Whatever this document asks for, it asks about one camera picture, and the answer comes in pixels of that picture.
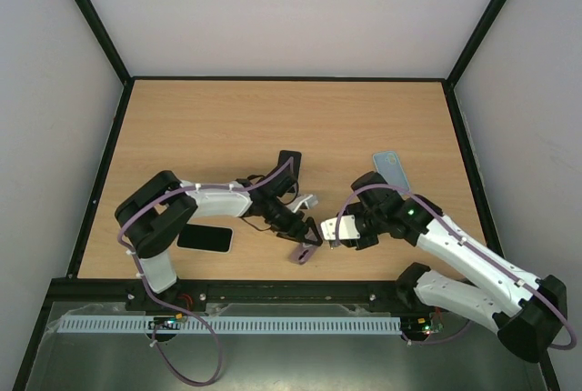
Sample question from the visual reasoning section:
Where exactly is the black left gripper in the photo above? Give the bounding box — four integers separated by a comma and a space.
263, 197, 322, 246

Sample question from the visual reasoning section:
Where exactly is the black smartphone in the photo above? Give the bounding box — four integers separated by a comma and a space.
277, 150, 302, 187

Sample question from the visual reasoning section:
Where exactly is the light blue phone case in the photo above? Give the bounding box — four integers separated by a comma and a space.
372, 151, 410, 191

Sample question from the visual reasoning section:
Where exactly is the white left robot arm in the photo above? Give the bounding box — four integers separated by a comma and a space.
115, 158, 323, 294

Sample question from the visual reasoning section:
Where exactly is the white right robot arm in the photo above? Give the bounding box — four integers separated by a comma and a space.
320, 172, 570, 363

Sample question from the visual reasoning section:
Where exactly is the phone in white case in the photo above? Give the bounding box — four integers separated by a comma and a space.
176, 225, 234, 254

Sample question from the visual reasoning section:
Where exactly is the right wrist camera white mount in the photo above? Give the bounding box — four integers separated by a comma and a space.
320, 215, 360, 242

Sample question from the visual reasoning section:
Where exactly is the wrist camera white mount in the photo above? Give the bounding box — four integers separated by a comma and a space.
286, 194, 319, 214
320, 215, 360, 242

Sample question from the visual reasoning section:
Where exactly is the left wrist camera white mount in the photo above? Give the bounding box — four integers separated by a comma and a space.
286, 194, 319, 214

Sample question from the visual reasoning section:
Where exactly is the white slotted cable duct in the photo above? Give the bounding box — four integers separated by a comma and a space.
56, 316, 401, 336

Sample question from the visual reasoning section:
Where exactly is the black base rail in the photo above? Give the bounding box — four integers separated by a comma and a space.
125, 279, 437, 315

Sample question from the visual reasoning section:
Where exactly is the black enclosure frame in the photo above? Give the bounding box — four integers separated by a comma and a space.
8, 0, 563, 391

